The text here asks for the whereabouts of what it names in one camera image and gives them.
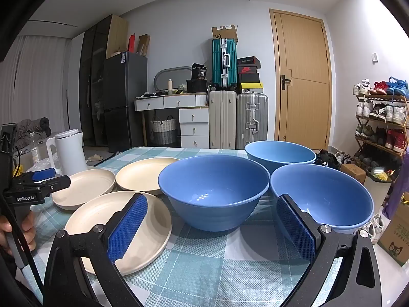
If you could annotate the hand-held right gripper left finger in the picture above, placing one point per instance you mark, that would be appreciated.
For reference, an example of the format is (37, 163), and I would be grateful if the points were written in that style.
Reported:
(127, 224)

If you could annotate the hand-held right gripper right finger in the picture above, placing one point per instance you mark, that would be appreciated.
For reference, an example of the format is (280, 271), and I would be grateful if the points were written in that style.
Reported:
(295, 227)

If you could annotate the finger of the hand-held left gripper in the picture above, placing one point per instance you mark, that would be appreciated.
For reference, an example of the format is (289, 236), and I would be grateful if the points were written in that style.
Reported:
(59, 182)
(43, 174)

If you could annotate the cream plate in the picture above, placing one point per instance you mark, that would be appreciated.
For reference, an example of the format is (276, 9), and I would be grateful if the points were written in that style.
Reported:
(140, 174)
(86, 187)
(96, 211)

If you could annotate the blue bowl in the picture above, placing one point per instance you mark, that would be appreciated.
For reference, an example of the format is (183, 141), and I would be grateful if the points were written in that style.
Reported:
(278, 153)
(322, 188)
(214, 179)

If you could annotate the person's left hand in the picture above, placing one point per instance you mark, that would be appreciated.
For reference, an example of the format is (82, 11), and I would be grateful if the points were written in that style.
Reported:
(28, 228)

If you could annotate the clear plastic bag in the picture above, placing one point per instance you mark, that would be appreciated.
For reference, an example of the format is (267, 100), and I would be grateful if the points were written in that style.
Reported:
(41, 166)

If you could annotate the clear plastic water bottle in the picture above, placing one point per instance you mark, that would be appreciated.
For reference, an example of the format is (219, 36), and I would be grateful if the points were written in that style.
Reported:
(34, 152)

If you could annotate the yellow packet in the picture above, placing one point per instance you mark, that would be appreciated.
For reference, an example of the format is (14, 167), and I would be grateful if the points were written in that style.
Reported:
(17, 170)

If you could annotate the white electric kettle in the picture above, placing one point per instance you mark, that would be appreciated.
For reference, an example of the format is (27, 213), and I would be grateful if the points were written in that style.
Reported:
(72, 153)

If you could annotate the beige slipper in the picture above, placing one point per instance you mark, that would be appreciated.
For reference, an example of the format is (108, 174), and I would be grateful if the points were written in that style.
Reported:
(94, 157)

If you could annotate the dark grey cloth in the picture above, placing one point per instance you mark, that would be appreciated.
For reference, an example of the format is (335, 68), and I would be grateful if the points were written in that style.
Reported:
(32, 128)

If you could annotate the scattered shoes and slippers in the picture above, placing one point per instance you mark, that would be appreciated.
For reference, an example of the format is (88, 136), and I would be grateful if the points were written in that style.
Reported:
(329, 160)

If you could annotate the small brown cardboard box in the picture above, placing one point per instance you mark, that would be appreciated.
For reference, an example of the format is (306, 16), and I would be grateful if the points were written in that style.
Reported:
(353, 171)

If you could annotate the white trash bin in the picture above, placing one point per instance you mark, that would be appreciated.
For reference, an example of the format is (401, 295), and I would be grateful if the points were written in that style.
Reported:
(375, 192)

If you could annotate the white curtain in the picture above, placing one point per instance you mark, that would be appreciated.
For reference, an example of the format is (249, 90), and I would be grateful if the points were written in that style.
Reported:
(38, 86)

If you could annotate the teal checked tablecloth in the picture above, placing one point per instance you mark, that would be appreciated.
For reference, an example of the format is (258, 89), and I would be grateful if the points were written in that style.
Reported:
(207, 262)

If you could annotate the woven laundry basket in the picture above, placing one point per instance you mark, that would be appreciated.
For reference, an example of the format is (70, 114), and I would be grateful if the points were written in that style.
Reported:
(163, 131)

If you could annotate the cat print cardboard box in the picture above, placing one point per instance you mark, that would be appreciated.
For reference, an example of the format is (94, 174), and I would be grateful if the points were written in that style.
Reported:
(396, 236)

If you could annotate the dark glass cabinet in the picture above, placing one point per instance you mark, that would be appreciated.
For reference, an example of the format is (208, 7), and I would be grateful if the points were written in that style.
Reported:
(94, 86)

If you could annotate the dark grey refrigerator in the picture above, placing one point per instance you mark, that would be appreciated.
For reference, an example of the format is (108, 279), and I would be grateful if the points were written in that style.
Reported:
(123, 102)

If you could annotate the purple bag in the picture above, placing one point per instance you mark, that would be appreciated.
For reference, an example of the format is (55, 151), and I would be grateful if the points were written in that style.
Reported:
(399, 192)

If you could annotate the silver suitcase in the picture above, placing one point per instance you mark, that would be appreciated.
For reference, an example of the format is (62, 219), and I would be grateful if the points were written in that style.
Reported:
(250, 118)

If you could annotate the wooden door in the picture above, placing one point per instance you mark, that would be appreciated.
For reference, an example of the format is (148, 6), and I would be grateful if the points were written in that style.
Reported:
(303, 102)

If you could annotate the beige suitcase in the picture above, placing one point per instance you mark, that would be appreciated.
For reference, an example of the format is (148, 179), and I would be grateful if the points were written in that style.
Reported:
(222, 118)

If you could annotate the white vanity desk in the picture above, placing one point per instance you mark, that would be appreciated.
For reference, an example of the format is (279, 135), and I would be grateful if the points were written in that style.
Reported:
(179, 101)

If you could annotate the white bottle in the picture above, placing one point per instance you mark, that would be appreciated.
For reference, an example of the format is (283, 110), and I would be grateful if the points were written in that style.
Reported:
(170, 86)

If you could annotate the yellow and black shoe box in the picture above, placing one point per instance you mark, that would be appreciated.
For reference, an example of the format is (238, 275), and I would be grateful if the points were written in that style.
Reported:
(250, 87)

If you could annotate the shoe rack with shoes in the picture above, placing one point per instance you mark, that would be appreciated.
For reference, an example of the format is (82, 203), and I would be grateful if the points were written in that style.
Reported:
(394, 112)

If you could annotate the oval grey mirror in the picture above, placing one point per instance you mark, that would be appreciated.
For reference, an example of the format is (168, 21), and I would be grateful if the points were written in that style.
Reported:
(174, 76)

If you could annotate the black storage bag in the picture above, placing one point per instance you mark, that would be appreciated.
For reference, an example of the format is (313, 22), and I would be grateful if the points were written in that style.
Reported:
(196, 85)

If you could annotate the wooden shoe rack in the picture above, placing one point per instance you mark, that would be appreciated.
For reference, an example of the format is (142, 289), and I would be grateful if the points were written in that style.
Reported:
(380, 97)

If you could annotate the red flat box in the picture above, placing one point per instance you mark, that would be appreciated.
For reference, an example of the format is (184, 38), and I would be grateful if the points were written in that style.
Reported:
(131, 43)

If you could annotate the brown flat carton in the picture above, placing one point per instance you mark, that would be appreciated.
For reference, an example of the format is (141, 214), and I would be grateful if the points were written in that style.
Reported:
(143, 44)

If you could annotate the black coffee bag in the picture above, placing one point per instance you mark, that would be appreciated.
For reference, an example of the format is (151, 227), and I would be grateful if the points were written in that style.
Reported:
(199, 72)

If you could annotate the black shoe box white label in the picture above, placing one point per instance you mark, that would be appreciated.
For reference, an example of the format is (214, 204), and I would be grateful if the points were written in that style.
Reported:
(247, 60)

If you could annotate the teal suitcase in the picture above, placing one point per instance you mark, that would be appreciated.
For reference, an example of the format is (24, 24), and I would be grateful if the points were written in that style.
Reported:
(220, 64)

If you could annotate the white light switch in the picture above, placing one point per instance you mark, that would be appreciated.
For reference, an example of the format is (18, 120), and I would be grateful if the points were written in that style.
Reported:
(374, 57)

